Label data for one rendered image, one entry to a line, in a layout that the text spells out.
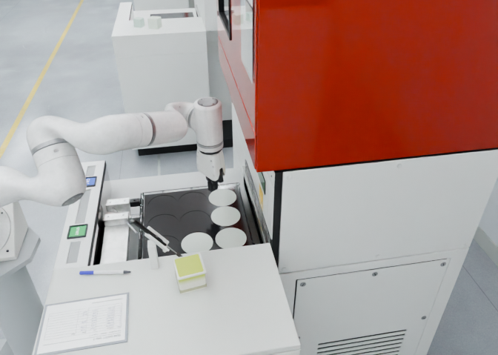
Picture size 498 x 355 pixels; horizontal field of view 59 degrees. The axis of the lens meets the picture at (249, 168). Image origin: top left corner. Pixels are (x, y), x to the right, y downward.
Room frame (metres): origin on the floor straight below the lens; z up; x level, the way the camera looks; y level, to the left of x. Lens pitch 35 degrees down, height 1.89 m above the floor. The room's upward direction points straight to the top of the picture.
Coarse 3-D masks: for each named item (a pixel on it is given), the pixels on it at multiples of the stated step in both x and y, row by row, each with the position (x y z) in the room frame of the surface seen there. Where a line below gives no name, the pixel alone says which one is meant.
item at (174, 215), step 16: (176, 192) 1.27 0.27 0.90; (192, 192) 1.27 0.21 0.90; (208, 192) 1.27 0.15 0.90; (160, 208) 1.18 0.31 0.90; (176, 208) 1.18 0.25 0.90; (192, 208) 1.18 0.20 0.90; (208, 208) 1.18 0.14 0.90; (240, 208) 1.18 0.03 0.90; (144, 224) 1.10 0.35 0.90; (160, 224) 1.10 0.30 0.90; (176, 224) 1.10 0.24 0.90; (192, 224) 1.10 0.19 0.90; (208, 224) 1.10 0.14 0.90; (240, 224) 1.10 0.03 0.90; (144, 240) 1.02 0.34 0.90; (176, 240) 1.02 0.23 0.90; (144, 256) 0.95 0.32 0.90
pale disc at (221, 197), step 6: (216, 192) 1.27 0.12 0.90; (222, 192) 1.27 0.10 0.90; (228, 192) 1.27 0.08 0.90; (210, 198) 1.24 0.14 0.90; (216, 198) 1.24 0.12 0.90; (222, 198) 1.24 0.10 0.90; (228, 198) 1.24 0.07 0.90; (234, 198) 1.24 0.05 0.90; (216, 204) 1.20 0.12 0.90; (222, 204) 1.20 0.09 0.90; (228, 204) 1.20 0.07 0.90
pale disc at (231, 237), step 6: (228, 228) 1.08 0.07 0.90; (234, 228) 1.08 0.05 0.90; (216, 234) 1.05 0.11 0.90; (222, 234) 1.05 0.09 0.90; (228, 234) 1.05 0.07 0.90; (234, 234) 1.05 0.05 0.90; (240, 234) 1.05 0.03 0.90; (216, 240) 1.02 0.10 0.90; (222, 240) 1.02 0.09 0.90; (228, 240) 1.02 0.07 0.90; (234, 240) 1.02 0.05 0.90; (240, 240) 1.02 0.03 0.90; (222, 246) 0.99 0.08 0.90; (228, 246) 0.99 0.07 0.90; (234, 246) 0.99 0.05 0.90; (240, 246) 0.99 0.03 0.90
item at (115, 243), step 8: (104, 232) 1.08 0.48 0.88; (112, 232) 1.08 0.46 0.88; (120, 232) 1.08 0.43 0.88; (128, 232) 1.08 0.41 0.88; (104, 240) 1.04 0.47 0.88; (112, 240) 1.04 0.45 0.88; (120, 240) 1.04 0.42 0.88; (128, 240) 1.05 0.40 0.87; (104, 248) 1.00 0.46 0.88; (112, 248) 1.00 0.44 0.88; (120, 248) 1.00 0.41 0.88; (128, 248) 1.03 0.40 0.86; (104, 256) 0.97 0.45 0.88; (112, 256) 0.97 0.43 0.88; (120, 256) 0.97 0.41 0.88
